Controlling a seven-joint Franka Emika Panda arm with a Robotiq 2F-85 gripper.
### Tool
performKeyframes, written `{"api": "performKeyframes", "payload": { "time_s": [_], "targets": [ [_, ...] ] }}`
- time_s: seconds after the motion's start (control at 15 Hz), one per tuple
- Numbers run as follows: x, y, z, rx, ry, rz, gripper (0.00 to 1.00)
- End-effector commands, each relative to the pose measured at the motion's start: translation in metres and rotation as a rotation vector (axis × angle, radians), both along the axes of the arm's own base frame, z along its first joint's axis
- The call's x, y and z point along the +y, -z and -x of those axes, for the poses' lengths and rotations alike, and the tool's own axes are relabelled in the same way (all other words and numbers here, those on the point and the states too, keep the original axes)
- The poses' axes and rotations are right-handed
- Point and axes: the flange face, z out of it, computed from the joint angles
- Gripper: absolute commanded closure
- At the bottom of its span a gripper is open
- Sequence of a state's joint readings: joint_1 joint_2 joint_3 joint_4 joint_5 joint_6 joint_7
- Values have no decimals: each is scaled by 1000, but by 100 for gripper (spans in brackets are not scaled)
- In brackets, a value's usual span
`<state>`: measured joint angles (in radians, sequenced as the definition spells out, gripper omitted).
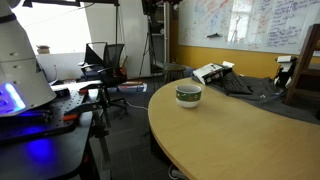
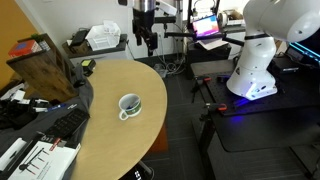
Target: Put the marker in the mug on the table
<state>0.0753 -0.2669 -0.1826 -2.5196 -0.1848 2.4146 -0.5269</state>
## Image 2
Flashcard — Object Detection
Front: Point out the white bowl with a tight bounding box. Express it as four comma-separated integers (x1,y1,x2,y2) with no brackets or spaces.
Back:
118,93,143,121

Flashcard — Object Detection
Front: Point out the open laptop with bright screen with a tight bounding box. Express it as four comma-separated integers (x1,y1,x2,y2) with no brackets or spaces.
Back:
191,14,222,38

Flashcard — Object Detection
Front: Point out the orange handled clamp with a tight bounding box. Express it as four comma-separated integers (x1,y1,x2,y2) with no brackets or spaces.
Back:
203,102,228,113
194,75,213,85

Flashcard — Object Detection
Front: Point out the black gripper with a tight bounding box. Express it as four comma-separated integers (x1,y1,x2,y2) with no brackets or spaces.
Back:
132,7,159,57

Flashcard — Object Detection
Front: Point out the black computer with blue light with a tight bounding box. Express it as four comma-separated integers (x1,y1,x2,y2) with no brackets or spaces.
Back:
285,31,320,69

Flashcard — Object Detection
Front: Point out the grey low cabinet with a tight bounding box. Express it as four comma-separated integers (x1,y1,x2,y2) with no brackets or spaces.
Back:
61,33,130,67

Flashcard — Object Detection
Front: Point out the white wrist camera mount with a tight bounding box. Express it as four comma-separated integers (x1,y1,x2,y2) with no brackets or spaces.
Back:
154,0,178,16

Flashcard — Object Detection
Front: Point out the brown wooden shelf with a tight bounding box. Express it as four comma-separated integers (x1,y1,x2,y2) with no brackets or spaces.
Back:
6,32,80,103

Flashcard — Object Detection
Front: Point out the white printed product box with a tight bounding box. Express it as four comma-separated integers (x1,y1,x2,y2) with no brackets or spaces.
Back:
7,139,82,180

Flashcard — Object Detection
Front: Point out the narrow white box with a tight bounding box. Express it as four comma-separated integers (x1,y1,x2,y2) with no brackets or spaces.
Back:
0,137,28,172

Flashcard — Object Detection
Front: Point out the blue pen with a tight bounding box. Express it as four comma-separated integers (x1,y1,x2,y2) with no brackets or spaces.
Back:
45,103,68,113

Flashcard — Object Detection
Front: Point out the black box on cabinet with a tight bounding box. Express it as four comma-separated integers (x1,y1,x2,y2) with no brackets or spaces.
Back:
69,28,90,47

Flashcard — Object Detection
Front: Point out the black device with yellow label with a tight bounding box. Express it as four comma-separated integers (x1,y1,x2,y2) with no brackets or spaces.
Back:
80,58,97,77

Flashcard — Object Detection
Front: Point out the black keyboard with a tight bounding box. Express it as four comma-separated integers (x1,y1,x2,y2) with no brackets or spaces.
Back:
44,107,91,140

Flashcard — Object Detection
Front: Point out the grey cloth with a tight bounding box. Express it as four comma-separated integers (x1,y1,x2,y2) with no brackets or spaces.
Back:
0,63,94,180

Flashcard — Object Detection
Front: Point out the black perforated robot table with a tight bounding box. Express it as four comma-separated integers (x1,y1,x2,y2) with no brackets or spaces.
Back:
190,59,320,180

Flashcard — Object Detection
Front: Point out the red box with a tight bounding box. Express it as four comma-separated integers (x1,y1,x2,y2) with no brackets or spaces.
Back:
7,39,43,58

